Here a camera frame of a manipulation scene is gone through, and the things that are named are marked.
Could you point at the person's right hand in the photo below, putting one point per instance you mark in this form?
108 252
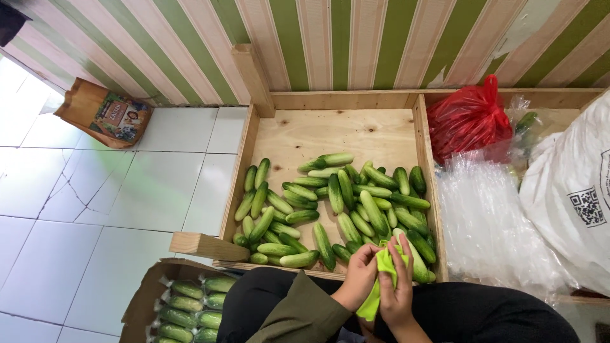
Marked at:
396 297

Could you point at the person's left hand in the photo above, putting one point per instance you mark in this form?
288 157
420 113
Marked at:
355 281

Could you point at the person's left fingers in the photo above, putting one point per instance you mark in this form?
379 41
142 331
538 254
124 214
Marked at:
370 256

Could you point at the lime green cloth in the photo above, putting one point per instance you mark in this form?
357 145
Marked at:
368 305

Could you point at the pile of loose green cucumbers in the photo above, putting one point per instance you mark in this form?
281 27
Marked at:
334 191

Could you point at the heap of clear plastic bags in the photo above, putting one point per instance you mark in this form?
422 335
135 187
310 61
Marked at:
481 228

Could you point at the person's black-clad legs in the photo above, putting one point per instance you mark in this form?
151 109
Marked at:
476 314

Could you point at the wooden display crate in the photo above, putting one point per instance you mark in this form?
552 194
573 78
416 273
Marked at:
333 133

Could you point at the red plastic bag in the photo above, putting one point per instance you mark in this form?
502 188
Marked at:
464 124

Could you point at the rows of plastic-wrapped cucumber packs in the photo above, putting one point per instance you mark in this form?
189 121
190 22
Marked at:
183 317

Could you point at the clear bag of cucumbers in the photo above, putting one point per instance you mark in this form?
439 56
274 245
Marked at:
526 123

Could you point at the white plastic sack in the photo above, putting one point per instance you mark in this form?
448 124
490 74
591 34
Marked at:
567 157

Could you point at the brown cardboard box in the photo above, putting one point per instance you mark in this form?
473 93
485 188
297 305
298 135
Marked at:
142 301

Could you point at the dark object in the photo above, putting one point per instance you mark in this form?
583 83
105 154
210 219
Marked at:
603 333

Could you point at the brown printed paper bag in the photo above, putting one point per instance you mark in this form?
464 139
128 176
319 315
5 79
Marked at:
81 107

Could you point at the dark hanging cloth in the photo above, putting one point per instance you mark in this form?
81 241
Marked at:
9 21

